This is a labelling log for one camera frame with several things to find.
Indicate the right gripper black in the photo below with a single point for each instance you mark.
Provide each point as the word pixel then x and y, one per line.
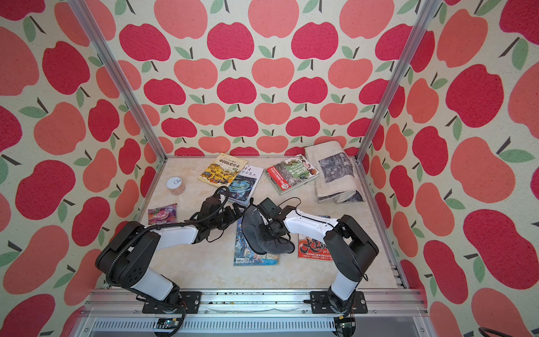
pixel 265 235

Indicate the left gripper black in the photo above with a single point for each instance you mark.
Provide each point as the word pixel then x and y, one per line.
pixel 232 217

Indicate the grey microfibre cloth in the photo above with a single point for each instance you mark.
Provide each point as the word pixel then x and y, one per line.
pixel 259 237

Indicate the red manga book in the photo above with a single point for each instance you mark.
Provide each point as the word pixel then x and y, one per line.
pixel 311 249

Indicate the blue sunflower magazine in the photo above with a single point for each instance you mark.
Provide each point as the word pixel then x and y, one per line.
pixel 245 256

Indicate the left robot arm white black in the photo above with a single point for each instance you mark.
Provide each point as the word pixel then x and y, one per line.
pixel 125 261

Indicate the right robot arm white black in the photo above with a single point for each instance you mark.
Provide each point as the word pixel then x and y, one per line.
pixel 351 249

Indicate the blue science book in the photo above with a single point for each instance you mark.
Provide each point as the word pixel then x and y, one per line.
pixel 243 186

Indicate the yellow picture book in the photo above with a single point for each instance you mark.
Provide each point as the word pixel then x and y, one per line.
pixel 223 170

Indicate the red green book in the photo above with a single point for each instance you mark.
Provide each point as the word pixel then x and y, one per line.
pixel 291 173

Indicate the purple candy bag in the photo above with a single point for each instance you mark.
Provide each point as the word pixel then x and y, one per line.
pixel 162 215

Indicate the white round tape roll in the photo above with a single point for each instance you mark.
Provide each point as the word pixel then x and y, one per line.
pixel 176 186

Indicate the folded newspaper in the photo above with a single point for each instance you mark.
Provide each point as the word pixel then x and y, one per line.
pixel 338 178

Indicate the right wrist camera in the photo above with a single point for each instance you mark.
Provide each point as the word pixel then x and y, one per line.
pixel 269 209

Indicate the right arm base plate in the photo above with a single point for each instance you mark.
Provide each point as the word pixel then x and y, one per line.
pixel 329 303

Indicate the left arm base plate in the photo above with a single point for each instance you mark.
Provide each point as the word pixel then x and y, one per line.
pixel 177 303

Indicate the aluminium front rail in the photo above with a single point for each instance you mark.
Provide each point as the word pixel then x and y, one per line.
pixel 255 312

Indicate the left aluminium frame post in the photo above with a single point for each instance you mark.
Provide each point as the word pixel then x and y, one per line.
pixel 93 32

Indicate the aluminium frame post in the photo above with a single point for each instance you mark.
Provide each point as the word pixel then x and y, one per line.
pixel 93 32
pixel 425 16

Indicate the right aluminium frame post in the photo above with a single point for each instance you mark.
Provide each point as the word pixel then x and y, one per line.
pixel 425 16

